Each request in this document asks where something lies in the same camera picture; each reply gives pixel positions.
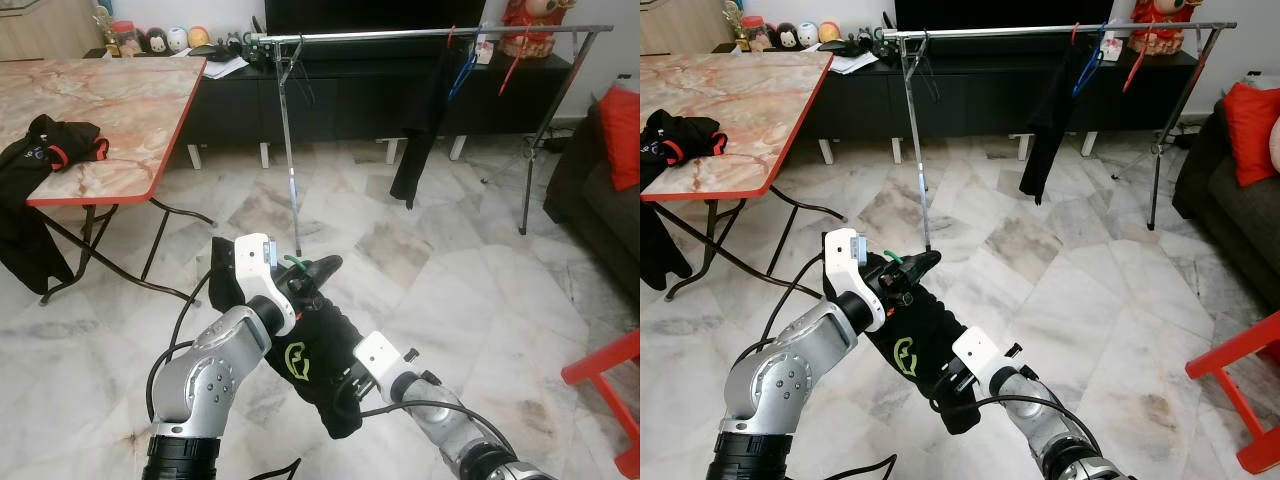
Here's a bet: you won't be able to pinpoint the black T-shirt with green logo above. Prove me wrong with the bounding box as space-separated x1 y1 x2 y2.
207 237 373 441
825 248 986 436

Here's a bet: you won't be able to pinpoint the blue plastic hanger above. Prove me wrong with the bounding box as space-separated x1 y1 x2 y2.
448 48 481 101
1072 45 1106 98

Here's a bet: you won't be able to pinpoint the black TV console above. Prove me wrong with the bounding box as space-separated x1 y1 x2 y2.
712 40 1199 166
85 45 573 171

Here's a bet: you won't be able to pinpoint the black hanging trousers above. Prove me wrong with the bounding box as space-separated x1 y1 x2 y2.
1020 45 1086 206
390 45 459 211

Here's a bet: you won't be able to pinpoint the black electronics pile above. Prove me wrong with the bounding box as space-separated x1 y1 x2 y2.
845 25 904 56
215 30 276 61

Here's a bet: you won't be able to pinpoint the marble-look folding table red edge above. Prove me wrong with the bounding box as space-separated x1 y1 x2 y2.
0 55 217 306
640 50 849 301

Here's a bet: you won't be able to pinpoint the silver metal clothes rack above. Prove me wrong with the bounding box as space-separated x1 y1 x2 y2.
878 18 1239 253
248 22 615 258

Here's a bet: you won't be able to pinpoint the red plastic stool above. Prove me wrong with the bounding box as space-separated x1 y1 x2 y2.
560 330 641 479
1185 312 1280 476

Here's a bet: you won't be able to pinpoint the black television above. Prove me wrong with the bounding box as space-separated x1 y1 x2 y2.
265 0 484 36
895 0 1114 31

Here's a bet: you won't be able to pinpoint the black jacket with red cuffs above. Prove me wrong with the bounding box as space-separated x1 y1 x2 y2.
0 114 111 296
640 108 729 291

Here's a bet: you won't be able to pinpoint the dark grey fabric sofa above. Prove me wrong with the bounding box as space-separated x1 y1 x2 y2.
1172 100 1280 311
543 100 641 301

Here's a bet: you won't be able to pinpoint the gold trophy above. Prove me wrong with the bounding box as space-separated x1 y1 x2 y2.
722 3 749 53
93 5 119 58

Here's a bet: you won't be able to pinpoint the red square cushion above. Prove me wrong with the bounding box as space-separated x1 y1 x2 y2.
597 85 641 191
1222 82 1280 188

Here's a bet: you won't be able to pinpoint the red fortune figurine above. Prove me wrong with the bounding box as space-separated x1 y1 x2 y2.
500 0 576 58
1128 0 1201 56

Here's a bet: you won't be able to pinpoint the light wooden cabinet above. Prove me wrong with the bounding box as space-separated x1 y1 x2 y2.
0 0 101 63
640 0 729 58

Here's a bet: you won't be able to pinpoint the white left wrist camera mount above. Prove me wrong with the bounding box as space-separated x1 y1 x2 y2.
822 227 889 331
232 232 299 337

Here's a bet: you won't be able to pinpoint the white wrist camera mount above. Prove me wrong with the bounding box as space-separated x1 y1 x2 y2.
822 227 889 331
950 327 1004 386
353 332 406 393
232 232 299 337

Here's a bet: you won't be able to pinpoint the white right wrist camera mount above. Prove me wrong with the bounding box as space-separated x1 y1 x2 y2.
353 332 406 393
950 327 1004 386

